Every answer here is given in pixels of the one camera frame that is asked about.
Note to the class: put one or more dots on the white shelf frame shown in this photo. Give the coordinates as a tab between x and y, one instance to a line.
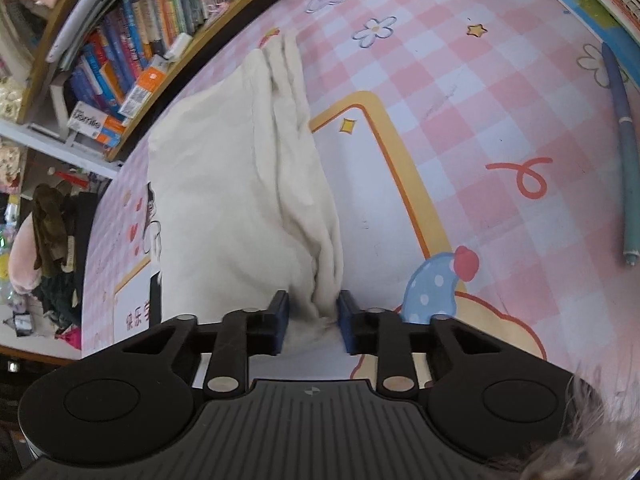
50	147

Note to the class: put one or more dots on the grey fuzzy fur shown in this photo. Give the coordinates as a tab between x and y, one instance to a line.
575	435

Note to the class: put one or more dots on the small white packet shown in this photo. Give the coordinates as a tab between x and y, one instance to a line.
177	46

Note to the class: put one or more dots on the leaning white papers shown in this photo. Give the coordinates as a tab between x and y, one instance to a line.
85	20

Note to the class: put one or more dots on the blue pen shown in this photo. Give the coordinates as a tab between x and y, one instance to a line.
625	160

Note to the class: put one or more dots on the pink checked table mat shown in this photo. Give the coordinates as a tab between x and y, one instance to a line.
450	110

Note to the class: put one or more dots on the pink cloth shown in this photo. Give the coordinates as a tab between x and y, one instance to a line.
22	260

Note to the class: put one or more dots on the row of colourful books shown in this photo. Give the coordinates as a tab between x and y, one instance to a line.
125	35

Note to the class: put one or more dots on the white orange medicine box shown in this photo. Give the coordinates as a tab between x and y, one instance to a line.
147	82

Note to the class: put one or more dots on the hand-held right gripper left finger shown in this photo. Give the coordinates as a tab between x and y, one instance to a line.
281	322

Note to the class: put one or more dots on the wooden bookshelf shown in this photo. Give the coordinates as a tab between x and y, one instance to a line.
165	97

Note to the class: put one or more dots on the blue notebook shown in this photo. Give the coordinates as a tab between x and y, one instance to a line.
595	15

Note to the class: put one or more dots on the white orange blue box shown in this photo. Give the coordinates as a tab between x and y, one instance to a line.
90	122

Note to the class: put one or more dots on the cream t-shirt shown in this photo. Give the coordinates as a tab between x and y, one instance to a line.
225	185

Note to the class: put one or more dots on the dark clothes pile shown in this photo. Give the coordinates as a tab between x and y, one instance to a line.
60	305

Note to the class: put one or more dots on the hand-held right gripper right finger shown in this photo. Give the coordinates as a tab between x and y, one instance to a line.
346	325

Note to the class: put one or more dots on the olive cloth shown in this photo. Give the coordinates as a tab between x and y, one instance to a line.
50	225

